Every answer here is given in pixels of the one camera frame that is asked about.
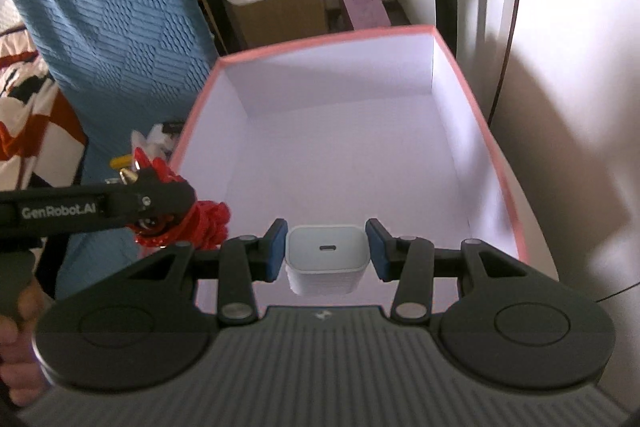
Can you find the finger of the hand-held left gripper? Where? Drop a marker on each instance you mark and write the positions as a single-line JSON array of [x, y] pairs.
[[160, 202]]

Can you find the red white patterned blanket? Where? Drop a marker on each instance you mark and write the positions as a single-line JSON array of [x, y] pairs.
[[35, 117]]

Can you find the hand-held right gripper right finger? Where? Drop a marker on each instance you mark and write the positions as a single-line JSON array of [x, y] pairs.
[[377, 252]]

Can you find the brown cardboard box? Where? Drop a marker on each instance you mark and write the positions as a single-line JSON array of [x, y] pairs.
[[280, 22]]

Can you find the pink cardboard box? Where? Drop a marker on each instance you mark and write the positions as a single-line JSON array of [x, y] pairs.
[[350, 147]]

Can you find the blue textured cloth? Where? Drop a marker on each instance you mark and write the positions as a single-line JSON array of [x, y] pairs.
[[115, 32]]

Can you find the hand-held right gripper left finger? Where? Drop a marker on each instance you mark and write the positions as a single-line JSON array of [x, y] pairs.
[[274, 252]]

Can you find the person's left hand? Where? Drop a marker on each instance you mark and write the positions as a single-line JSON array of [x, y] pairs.
[[20, 357]]

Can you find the small white charger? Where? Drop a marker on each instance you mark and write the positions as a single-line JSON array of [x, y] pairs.
[[327, 264]]

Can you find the white plastic packet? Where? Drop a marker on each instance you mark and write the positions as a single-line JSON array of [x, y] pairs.
[[155, 139]]

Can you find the pink paper note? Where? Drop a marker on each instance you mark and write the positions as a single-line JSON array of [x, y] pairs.
[[364, 4]]

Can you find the white cabinet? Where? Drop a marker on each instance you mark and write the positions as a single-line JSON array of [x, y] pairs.
[[565, 57]]

